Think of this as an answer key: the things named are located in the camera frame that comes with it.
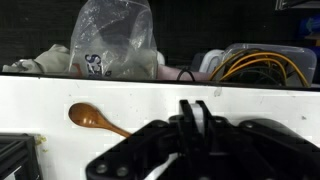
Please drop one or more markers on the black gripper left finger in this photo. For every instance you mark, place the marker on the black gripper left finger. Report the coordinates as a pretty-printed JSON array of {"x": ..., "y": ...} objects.
[{"x": 140, "y": 154}]

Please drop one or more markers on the clear plastic bag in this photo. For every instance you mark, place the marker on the clear plastic bag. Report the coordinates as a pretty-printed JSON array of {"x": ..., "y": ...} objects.
[{"x": 113, "y": 39}]

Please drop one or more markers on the clear bin with cables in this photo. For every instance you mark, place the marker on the clear bin with cables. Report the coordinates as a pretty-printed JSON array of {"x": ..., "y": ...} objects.
[{"x": 260, "y": 64}]

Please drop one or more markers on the black metal frame rack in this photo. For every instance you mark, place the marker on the black metal frame rack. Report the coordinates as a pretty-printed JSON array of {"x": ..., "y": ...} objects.
[{"x": 18, "y": 157}]

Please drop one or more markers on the wooden spoon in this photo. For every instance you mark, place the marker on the wooden spoon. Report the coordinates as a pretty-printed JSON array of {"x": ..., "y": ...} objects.
[{"x": 86, "y": 115}]

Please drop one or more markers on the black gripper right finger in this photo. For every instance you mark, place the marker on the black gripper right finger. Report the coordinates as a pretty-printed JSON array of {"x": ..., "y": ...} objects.
[{"x": 260, "y": 149}]

